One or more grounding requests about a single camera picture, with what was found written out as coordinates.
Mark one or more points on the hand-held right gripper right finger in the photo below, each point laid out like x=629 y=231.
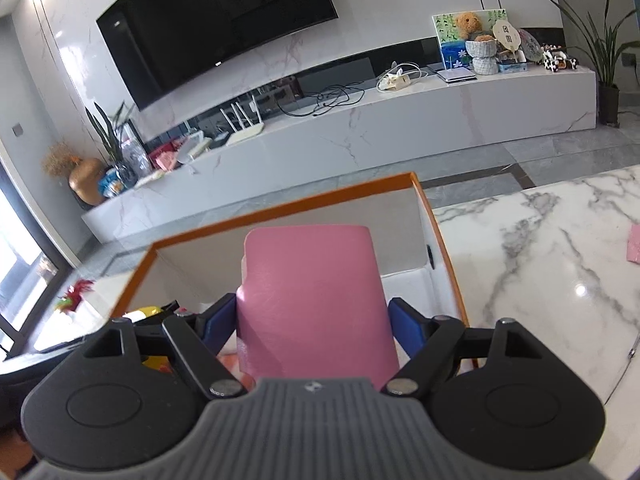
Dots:
x=407 y=327

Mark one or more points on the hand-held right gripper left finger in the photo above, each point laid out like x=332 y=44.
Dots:
x=222 y=325

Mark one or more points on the orange cardboard storage box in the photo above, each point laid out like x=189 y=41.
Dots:
x=200 y=260

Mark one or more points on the yellow black toy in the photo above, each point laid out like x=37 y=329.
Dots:
x=150 y=311

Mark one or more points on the red feather toy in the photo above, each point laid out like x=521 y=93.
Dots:
x=80 y=290

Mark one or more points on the pink gift boxes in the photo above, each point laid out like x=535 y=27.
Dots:
x=165 y=160

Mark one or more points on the blue snack packet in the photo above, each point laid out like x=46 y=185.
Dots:
x=111 y=185

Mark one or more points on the white router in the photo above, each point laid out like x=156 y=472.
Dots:
x=245 y=135

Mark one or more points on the gold vase with dried flowers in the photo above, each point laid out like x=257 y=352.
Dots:
x=87 y=180

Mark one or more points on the white marble tv stand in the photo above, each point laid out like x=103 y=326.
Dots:
x=350 y=130

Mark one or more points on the glass sliding door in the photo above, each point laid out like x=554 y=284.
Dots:
x=20 y=260

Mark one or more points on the snake plant in glass vase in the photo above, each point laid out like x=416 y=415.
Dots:
x=107 y=135

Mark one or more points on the pink flat item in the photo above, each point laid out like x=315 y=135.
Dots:
x=634 y=245

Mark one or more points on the grey laptop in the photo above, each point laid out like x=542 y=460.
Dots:
x=457 y=75

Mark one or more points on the white knitted basket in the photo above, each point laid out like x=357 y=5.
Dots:
x=486 y=66
x=482 y=50

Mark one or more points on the small blue box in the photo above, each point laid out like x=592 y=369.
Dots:
x=512 y=66

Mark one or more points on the blue green painting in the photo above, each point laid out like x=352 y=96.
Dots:
x=450 y=35

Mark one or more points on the cow figurines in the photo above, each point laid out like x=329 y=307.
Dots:
x=552 y=64

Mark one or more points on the black television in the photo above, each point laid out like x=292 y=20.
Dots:
x=215 y=20

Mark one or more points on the decorative plate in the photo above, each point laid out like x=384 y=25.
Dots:
x=530 y=47

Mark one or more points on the round hand fan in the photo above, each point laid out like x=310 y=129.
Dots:
x=506 y=32

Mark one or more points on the brown teddy bear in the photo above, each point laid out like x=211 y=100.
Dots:
x=468 y=22

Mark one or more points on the potted green plant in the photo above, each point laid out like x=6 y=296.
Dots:
x=607 y=50

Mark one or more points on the grey wall switch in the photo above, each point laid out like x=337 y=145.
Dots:
x=630 y=58
x=17 y=129

